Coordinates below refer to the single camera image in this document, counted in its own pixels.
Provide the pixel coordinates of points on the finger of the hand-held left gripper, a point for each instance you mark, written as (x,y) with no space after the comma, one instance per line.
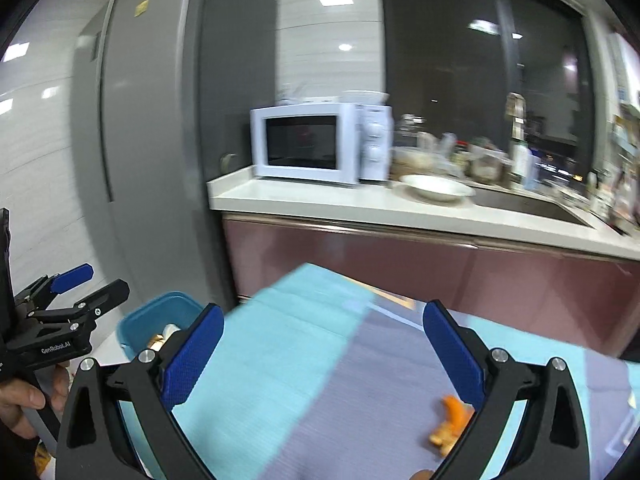
(105,297)
(75,276)

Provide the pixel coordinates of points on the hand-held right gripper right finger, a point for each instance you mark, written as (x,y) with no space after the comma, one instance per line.
(455,355)

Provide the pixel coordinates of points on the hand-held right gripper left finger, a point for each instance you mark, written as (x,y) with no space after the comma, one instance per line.
(195,355)

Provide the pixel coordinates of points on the blue plastic bin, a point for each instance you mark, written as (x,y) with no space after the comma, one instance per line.
(145,317)

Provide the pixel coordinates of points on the person's left hand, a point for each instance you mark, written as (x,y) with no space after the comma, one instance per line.
(20,400)

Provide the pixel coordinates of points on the maroon kitchen cabinet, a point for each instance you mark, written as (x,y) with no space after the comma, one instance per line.
(400,260)

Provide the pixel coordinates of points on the teal and purple cloth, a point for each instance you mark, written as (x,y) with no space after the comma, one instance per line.
(325,360)

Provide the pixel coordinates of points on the grey refrigerator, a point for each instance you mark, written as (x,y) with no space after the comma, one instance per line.
(150,135)

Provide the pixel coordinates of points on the steel kitchen sink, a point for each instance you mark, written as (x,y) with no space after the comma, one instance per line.
(525,205)

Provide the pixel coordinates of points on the white bowl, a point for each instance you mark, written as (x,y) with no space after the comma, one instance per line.
(435,187)

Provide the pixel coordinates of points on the cluster of kitchen jars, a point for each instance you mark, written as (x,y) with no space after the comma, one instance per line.
(450,155)

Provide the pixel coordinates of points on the beige kitchen countertop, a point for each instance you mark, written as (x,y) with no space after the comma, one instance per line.
(325,200)

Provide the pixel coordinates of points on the white microwave oven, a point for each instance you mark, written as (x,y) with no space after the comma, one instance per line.
(257,145)

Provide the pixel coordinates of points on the white dish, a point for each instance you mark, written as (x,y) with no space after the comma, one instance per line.
(367,96)

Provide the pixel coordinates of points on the cluttered kitchen rack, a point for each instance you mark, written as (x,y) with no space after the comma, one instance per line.
(622,135)

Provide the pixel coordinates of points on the dark window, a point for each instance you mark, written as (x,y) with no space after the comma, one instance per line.
(450,60)

